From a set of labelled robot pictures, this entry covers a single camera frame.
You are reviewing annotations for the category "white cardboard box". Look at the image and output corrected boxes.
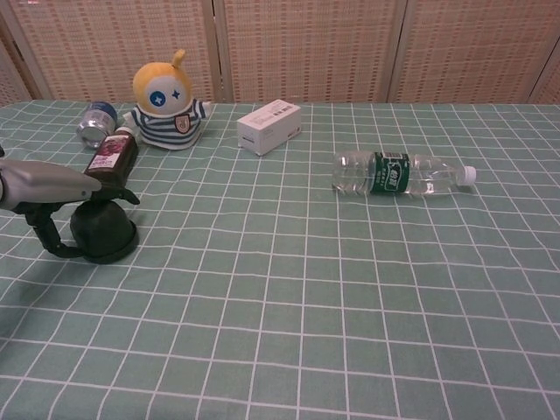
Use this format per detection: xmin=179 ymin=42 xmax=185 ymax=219
xmin=236 ymin=99 xmax=303 ymax=157

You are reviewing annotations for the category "yellow plush toy striped shirt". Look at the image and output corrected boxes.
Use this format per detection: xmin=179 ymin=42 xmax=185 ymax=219
xmin=117 ymin=48 xmax=214 ymax=151

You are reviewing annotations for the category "glass jar with blue lid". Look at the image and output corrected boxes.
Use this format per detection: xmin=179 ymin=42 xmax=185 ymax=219
xmin=77 ymin=101 xmax=119 ymax=150

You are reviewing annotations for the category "black dome-shaped object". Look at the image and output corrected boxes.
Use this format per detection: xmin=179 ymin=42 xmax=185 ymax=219
xmin=69 ymin=199 xmax=140 ymax=264

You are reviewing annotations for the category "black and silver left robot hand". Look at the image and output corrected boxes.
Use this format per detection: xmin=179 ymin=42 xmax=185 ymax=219
xmin=0 ymin=148 xmax=141 ymax=259

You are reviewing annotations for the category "dark juice bottle pink label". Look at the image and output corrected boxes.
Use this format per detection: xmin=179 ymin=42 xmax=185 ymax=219
xmin=81 ymin=126 xmax=140 ymax=190

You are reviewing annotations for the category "woven folding screen panel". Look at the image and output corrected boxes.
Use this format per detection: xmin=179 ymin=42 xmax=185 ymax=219
xmin=216 ymin=0 xmax=408 ymax=105
xmin=0 ymin=0 xmax=224 ymax=104
xmin=388 ymin=0 xmax=560 ymax=105
xmin=0 ymin=12 xmax=34 ymax=106

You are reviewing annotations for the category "clear water bottle green label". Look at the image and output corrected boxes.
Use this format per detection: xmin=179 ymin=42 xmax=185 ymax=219
xmin=331 ymin=150 xmax=478 ymax=198

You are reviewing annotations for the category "green checked tablecloth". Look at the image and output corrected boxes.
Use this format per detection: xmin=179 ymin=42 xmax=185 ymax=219
xmin=0 ymin=99 xmax=560 ymax=420

